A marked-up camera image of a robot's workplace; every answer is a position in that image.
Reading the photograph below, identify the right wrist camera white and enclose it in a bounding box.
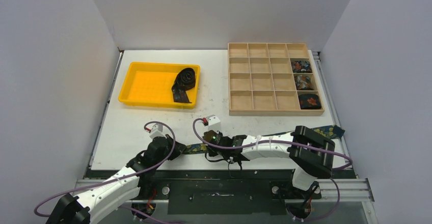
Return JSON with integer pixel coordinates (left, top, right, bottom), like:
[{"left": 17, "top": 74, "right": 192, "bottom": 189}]
[{"left": 203, "top": 115, "right": 222, "bottom": 133}]

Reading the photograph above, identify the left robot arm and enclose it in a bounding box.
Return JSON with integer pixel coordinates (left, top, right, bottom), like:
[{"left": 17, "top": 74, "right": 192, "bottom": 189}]
[{"left": 47, "top": 135, "right": 186, "bottom": 223}]

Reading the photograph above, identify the black patterned tie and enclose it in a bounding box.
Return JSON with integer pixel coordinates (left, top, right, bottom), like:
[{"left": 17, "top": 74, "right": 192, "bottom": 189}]
[{"left": 171, "top": 67, "right": 196, "bottom": 103}]

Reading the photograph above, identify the purple cable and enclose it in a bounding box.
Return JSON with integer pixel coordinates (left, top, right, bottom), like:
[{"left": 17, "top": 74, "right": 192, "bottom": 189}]
[
  {"left": 34, "top": 121, "right": 177, "bottom": 217},
  {"left": 193, "top": 117, "right": 354, "bottom": 222}
]

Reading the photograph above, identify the rolled tie middle slot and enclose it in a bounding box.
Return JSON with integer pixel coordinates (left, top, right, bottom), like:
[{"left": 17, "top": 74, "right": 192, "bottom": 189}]
[{"left": 294, "top": 75, "right": 314, "bottom": 91}]

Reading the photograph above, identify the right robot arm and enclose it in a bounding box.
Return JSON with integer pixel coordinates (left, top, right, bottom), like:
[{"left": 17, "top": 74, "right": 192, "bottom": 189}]
[{"left": 203, "top": 126, "right": 335, "bottom": 198}]

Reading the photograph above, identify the wooden compartment box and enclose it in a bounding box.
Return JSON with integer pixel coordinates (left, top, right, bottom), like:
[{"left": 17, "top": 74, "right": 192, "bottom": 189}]
[{"left": 228, "top": 42, "right": 325, "bottom": 116}]

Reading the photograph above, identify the yellow plastic tray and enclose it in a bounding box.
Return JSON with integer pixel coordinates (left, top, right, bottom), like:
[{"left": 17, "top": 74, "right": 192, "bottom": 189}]
[{"left": 118, "top": 62, "right": 200, "bottom": 109}]

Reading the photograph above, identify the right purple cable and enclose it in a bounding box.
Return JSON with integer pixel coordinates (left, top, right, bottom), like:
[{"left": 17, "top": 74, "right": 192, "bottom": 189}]
[{"left": 193, "top": 117, "right": 354, "bottom": 222}]

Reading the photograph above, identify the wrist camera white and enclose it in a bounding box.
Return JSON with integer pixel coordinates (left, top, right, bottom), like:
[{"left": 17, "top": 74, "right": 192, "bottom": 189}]
[
  {"left": 144, "top": 123, "right": 165, "bottom": 139},
  {"left": 203, "top": 115, "right": 222, "bottom": 133}
]

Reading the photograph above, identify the rolled tie slot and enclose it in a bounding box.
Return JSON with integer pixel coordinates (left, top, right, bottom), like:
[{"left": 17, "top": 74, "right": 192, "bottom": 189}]
[
  {"left": 291, "top": 60, "right": 312, "bottom": 73},
  {"left": 298, "top": 93, "right": 322, "bottom": 109},
  {"left": 294, "top": 75, "right": 314, "bottom": 91}
]

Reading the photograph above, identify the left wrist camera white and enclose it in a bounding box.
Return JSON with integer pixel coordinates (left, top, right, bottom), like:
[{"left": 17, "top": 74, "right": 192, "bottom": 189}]
[{"left": 144, "top": 123, "right": 165, "bottom": 139}]

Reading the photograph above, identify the rolled tie bottom slot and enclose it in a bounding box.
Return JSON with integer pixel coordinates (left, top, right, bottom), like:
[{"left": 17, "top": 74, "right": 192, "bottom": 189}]
[{"left": 298, "top": 93, "right": 322, "bottom": 109}]

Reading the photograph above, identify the blue yellow floral tie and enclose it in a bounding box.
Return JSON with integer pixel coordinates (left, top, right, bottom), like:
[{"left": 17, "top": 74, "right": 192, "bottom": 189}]
[{"left": 181, "top": 125, "right": 345, "bottom": 155}]

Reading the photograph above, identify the rolled tie top slot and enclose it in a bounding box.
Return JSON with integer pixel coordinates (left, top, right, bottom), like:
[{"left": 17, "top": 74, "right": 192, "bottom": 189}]
[{"left": 291, "top": 60, "right": 312, "bottom": 73}]

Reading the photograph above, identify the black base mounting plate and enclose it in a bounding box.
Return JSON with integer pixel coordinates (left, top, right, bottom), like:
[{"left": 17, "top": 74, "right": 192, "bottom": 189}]
[{"left": 133, "top": 170, "right": 322, "bottom": 215}]

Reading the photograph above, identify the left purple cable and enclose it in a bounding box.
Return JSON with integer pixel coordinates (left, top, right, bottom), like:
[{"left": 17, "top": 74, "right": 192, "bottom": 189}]
[{"left": 34, "top": 121, "right": 177, "bottom": 217}]

